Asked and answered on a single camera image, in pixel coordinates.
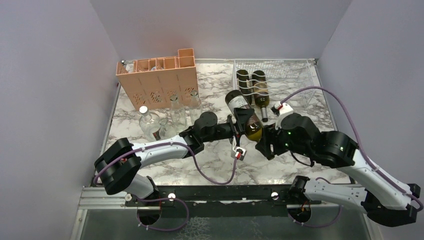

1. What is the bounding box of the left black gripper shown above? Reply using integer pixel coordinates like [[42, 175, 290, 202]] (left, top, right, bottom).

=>
[[202, 108, 255, 148]]

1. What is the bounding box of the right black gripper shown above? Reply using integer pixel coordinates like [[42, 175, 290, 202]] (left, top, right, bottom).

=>
[[255, 121, 312, 158]]

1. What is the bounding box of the green Primitivo wine bottle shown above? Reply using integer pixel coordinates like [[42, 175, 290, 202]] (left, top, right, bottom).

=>
[[225, 90, 263, 142]]

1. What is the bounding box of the green wine bottle silver neck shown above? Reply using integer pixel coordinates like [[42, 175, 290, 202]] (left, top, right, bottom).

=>
[[251, 70, 270, 123]]

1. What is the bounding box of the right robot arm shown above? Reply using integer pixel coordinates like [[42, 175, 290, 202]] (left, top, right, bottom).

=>
[[255, 113, 421, 227]]

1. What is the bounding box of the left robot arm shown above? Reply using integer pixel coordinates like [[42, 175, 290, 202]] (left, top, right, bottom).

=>
[[93, 107, 255, 206]]

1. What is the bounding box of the small clear glass bottle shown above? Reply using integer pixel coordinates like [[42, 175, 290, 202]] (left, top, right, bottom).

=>
[[159, 118, 177, 139]]

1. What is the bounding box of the clear bottle silver cap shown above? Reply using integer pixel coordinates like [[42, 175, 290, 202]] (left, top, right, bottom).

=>
[[139, 105, 166, 142]]

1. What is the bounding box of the peach plastic crate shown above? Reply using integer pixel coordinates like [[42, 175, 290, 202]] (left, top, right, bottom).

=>
[[116, 48, 199, 111]]

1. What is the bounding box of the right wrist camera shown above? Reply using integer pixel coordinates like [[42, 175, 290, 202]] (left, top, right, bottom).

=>
[[271, 101, 294, 130]]

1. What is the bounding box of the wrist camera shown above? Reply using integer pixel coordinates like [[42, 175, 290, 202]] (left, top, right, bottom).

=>
[[271, 101, 294, 130], [230, 136, 247, 161]]

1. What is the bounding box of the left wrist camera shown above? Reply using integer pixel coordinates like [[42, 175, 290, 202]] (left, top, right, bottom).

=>
[[230, 136, 247, 161]]

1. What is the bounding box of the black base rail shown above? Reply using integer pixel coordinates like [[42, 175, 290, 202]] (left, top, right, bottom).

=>
[[91, 183, 362, 220]]

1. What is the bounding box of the white wire wine rack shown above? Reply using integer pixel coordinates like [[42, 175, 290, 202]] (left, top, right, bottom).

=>
[[232, 59, 318, 105]]

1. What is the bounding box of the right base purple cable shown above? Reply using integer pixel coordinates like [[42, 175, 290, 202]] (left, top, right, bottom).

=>
[[286, 177, 343, 229]]

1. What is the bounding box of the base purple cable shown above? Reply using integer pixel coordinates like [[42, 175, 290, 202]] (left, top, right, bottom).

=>
[[286, 177, 343, 229], [136, 197, 190, 233]]

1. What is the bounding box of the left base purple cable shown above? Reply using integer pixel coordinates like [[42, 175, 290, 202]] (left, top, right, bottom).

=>
[[136, 197, 190, 233]]

